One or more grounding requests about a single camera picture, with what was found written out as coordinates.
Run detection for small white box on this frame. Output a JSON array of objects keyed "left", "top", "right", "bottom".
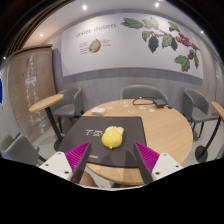
[{"left": 90, "top": 106, "right": 107, "bottom": 116}]

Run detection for grey upholstered chair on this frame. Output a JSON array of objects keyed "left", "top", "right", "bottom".
[
  {"left": 119, "top": 84, "right": 170, "bottom": 105},
  {"left": 0, "top": 133, "right": 47, "bottom": 167},
  {"left": 181, "top": 87, "right": 220, "bottom": 140},
  {"left": 52, "top": 86, "right": 85, "bottom": 135}
]

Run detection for recessed ceiling lights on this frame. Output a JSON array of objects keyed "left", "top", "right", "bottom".
[{"left": 38, "top": 1, "right": 205, "bottom": 38}]

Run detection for round wooden side table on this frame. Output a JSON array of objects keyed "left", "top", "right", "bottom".
[
  {"left": 28, "top": 93, "right": 65, "bottom": 143},
  {"left": 194, "top": 101, "right": 224, "bottom": 164}
]

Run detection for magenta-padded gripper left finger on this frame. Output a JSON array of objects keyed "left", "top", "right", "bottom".
[{"left": 39, "top": 140, "right": 93, "bottom": 185}]

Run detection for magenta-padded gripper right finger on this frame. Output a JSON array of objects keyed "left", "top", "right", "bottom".
[{"left": 132, "top": 140, "right": 185, "bottom": 185}]

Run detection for dark grey mouse pad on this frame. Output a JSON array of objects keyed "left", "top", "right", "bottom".
[{"left": 58, "top": 115, "right": 148, "bottom": 169}]

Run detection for black cable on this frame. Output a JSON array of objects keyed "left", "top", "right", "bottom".
[{"left": 131, "top": 96, "right": 174, "bottom": 110}]

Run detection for black power brick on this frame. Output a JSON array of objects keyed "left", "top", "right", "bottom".
[{"left": 152, "top": 98, "right": 168, "bottom": 108}]

